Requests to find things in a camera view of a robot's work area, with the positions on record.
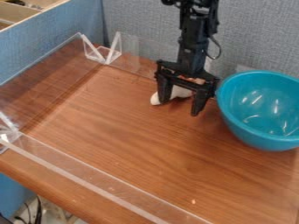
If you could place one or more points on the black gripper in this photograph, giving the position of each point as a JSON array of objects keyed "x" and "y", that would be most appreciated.
[{"x": 202, "y": 85}]

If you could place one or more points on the white brown toy mushroom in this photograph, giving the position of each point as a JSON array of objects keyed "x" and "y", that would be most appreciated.
[{"x": 179, "y": 92}]

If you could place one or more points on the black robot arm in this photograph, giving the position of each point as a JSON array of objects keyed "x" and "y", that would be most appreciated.
[{"x": 186, "y": 72}]

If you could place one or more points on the blue plastic bowl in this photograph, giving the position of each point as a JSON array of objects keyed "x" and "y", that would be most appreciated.
[{"x": 259, "y": 104}]

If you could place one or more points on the clear acrylic front barrier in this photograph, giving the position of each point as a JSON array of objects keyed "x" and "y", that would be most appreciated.
[{"x": 140, "y": 202}]

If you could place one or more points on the wooden shelf box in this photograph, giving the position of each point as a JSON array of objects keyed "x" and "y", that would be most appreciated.
[{"x": 17, "y": 10}]

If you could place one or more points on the clear acrylic corner bracket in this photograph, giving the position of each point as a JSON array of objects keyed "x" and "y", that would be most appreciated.
[{"x": 103, "y": 55}]

